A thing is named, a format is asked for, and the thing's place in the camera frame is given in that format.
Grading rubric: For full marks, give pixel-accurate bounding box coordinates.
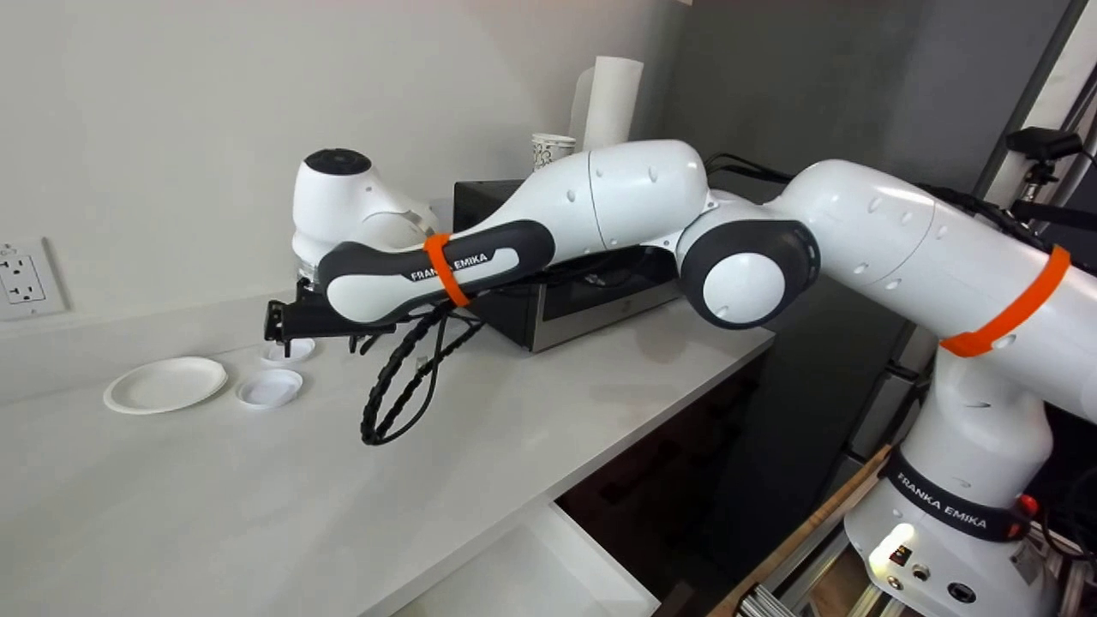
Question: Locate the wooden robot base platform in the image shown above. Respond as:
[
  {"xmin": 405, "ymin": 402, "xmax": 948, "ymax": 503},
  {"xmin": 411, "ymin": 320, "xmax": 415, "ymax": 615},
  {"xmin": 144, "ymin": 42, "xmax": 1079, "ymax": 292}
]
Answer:
[{"xmin": 710, "ymin": 444, "xmax": 906, "ymax": 617}]

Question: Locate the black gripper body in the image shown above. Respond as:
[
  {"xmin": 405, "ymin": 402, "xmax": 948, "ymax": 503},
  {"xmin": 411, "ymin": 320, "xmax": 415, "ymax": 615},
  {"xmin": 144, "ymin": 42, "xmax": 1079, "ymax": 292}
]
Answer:
[{"xmin": 263, "ymin": 279, "xmax": 376, "ymax": 352}]

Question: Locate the white wall outlet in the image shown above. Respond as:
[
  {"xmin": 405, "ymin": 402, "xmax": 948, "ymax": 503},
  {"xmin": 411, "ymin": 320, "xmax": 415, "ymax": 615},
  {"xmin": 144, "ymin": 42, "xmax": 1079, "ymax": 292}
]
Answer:
[{"xmin": 0, "ymin": 236, "xmax": 66, "ymax": 322}]

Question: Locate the white paper plate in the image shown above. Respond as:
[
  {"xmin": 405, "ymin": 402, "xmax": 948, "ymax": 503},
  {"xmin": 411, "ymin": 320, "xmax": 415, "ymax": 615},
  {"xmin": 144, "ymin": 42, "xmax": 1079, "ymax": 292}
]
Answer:
[{"xmin": 102, "ymin": 355, "xmax": 230, "ymax": 417}]

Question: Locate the black camera tripod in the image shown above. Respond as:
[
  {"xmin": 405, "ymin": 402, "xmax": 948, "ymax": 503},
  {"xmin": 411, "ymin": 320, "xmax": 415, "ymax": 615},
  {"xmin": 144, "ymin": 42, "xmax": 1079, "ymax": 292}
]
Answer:
[{"xmin": 1004, "ymin": 128, "xmax": 1097, "ymax": 236}]

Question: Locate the stainless steel microwave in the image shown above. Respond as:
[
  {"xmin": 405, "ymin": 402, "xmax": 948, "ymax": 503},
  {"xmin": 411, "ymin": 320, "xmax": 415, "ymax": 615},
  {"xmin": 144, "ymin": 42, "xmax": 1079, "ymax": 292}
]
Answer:
[{"xmin": 446, "ymin": 178, "xmax": 705, "ymax": 352}]

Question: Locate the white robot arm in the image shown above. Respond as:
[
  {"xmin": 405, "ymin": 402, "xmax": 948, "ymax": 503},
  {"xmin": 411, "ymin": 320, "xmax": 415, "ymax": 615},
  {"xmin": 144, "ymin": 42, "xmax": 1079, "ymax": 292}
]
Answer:
[{"xmin": 263, "ymin": 139, "xmax": 1097, "ymax": 617}]

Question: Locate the black braided cable bundle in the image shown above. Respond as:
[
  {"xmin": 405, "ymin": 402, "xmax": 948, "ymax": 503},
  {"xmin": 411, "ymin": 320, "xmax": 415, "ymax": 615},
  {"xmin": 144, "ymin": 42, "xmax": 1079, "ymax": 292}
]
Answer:
[{"xmin": 358, "ymin": 304, "xmax": 482, "ymax": 448}]

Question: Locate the printed paper cup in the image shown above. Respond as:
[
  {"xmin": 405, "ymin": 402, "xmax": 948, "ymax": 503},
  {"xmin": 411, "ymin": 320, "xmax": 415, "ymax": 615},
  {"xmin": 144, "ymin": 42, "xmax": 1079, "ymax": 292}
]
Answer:
[{"xmin": 533, "ymin": 133, "xmax": 577, "ymax": 168}]

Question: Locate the white paper towel roll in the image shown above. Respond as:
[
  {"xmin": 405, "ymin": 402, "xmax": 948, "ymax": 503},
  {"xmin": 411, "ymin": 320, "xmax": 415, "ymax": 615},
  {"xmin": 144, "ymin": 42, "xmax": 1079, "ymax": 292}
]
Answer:
[{"xmin": 571, "ymin": 54, "xmax": 644, "ymax": 152}]

